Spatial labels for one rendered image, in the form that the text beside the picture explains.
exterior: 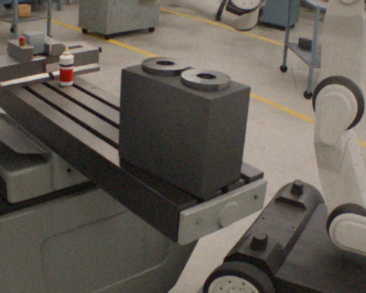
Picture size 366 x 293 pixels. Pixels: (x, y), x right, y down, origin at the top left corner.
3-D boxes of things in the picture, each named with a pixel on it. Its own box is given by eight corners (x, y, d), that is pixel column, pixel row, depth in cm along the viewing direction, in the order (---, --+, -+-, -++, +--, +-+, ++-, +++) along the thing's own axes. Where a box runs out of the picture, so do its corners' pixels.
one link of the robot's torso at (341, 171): (383, 223, 148) (370, 67, 135) (372, 257, 132) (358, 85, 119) (336, 223, 156) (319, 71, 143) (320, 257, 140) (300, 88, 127)
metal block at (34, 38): (36, 48, 155) (36, 29, 153) (44, 52, 151) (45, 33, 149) (21, 50, 152) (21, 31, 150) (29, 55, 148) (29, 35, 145)
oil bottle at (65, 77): (69, 81, 152) (69, 44, 147) (75, 84, 149) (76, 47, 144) (56, 83, 149) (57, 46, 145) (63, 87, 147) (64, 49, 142)
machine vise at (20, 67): (78, 59, 172) (78, 28, 168) (101, 70, 162) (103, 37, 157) (-18, 78, 151) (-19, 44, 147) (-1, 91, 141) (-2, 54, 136)
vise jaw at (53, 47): (49, 46, 161) (49, 33, 160) (66, 53, 153) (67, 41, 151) (32, 48, 158) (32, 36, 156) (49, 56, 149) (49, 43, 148)
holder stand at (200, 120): (159, 141, 118) (165, 51, 109) (241, 178, 105) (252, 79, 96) (117, 156, 109) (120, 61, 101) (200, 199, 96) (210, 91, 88)
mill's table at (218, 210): (15, 64, 193) (14, 44, 190) (267, 209, 109) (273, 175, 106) (-39, 75, 179) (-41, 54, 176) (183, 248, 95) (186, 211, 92)
